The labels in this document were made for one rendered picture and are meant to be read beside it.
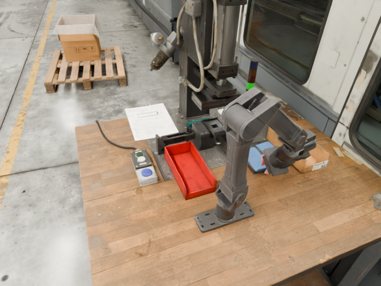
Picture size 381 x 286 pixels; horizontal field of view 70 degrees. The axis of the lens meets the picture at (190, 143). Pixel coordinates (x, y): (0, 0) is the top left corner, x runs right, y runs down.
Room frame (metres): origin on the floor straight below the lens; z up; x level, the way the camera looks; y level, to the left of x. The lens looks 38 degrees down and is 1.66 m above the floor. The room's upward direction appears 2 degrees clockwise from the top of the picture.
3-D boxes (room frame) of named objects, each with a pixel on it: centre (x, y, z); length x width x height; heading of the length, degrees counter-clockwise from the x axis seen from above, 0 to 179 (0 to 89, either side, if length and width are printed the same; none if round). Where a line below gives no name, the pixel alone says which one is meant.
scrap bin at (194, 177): (0.79, 0.00, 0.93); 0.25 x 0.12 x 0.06; 23
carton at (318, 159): (0.94, -0.46, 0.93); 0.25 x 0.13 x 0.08; 23
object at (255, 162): (0.86, -0.27, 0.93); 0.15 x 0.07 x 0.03; 19
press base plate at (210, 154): (1.10, -0.11, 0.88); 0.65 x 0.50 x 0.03; 113
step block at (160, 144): (0.92, 0.11, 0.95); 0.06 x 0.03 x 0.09; 113
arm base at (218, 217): (0.59, -0.12, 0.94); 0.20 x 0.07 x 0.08; 113
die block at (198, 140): (1.02, -0.12, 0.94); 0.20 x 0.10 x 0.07; 113
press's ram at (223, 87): (1.08, -0.08, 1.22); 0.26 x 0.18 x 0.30; 23
